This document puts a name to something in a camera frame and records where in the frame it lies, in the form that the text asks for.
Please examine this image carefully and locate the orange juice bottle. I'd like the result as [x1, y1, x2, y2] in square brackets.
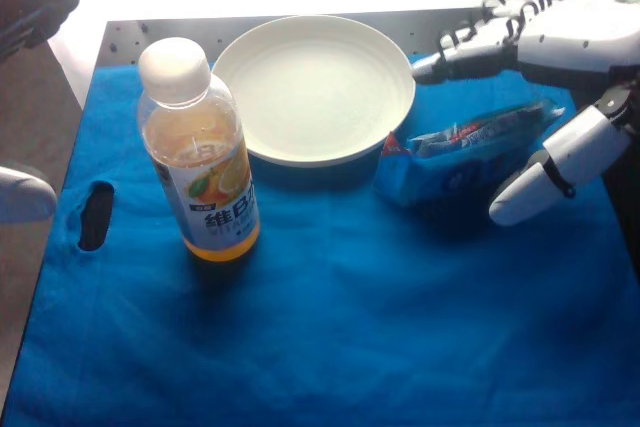
[137, 36, 262, 263]

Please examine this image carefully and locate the blue snack packet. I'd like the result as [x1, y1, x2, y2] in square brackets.
[373, 99, 566, 209]

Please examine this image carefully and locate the white round plate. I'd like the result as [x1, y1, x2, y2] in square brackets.
[212, 14, 417, 168]

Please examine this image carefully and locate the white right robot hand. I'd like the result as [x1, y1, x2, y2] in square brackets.
[410, 0, 640, 227]

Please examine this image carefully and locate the blue cloth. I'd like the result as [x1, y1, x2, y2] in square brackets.
[0, 49, 640, 427]

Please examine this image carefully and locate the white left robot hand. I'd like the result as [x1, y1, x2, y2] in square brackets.
[0, 0, 94, 223]

